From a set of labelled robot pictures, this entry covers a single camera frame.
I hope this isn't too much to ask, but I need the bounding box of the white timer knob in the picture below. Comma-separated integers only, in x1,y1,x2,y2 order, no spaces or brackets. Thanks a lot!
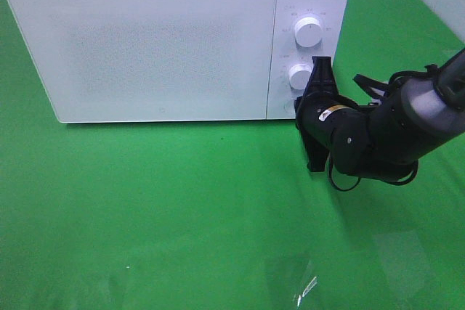
288,64,313,90

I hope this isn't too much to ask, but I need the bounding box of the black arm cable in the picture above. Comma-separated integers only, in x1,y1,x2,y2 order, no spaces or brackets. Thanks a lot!
328,65,439,192

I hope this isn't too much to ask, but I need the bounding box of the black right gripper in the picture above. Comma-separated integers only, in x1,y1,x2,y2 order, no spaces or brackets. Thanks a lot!
294,56,360,172

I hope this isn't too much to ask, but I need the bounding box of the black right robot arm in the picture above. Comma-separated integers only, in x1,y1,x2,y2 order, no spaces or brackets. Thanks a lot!
294,51,464,186

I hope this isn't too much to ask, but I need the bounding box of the round door release button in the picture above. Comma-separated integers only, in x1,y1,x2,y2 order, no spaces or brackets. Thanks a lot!
284,99,295,115

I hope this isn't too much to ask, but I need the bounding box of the upper white power knob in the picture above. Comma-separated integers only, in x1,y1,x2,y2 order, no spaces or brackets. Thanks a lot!
294,16,323,48

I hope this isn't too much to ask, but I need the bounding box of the white microwave door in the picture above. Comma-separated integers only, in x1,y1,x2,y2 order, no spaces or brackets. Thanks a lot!
8,0,275,123

